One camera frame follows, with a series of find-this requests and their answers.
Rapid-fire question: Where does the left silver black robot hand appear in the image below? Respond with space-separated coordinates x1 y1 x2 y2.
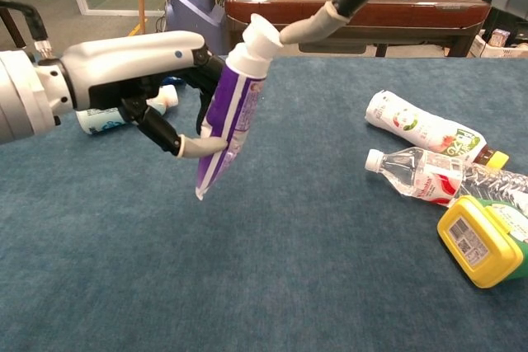
60 30 229 159

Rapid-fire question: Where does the black left hand cable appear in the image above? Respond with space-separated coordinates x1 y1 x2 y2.
0 0 54 59

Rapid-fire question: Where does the blue table cloth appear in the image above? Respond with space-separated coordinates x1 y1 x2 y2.
0 53 528 352

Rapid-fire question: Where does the clear plastic water bottle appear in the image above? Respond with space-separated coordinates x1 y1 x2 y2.
364 146 528 218

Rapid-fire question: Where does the small printed carton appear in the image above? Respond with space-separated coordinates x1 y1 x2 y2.
489 28 511 47

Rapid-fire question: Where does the black furniture leg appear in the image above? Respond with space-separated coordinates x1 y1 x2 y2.
0 7 26 49

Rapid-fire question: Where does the yellow green plastic tub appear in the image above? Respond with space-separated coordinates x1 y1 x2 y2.
436 195 528 289

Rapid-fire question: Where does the white yogurt drink bottle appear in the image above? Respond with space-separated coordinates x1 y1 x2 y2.
365 89 511 171

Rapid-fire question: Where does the purple white tube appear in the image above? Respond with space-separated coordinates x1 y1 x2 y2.
194 42 271 201

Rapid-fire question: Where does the brown mahjong table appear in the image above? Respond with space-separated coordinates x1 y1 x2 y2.
224 0 493 58

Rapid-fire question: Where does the white storage box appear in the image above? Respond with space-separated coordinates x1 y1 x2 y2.
469 34 528 59

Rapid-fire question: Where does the blue machine base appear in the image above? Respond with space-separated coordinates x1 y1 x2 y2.
166 0 227 55

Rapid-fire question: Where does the white blue yogurt bottle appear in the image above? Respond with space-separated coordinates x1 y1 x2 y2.
75 84 179 135

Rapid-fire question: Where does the black bag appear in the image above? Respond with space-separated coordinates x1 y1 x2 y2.
481 1 528 46

